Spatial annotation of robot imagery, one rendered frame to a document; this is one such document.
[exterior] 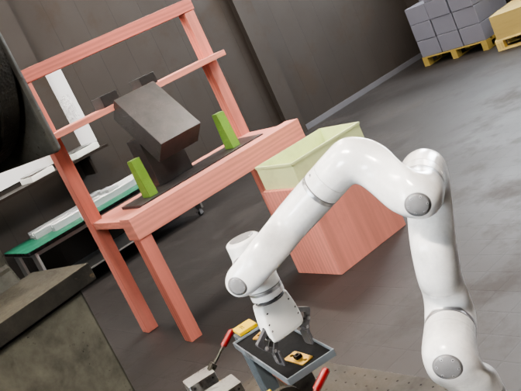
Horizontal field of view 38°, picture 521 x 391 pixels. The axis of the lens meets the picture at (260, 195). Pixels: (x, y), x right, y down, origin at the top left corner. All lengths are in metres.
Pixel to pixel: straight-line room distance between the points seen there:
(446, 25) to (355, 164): 10.30
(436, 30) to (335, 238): 6.93
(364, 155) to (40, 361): 3.00
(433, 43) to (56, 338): 8.86
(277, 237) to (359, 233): 3.95
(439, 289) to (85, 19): 8.36
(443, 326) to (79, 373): 2.98
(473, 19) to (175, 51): 4.28
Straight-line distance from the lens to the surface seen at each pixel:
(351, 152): 1.61
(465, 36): 11.75
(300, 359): 1.91
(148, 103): 5.94
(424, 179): 1.56
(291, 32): 11.48
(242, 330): 2.23
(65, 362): 4.41
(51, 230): 8.68
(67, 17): 9.68
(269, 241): 1.70
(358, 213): 5.64
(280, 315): 1.85
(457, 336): 1.75
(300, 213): 1.68
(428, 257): 1.68
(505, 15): 11.01
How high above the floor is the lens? 1.98
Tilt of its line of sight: 13 degrees down
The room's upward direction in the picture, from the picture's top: 25 degrees counter-clockwise
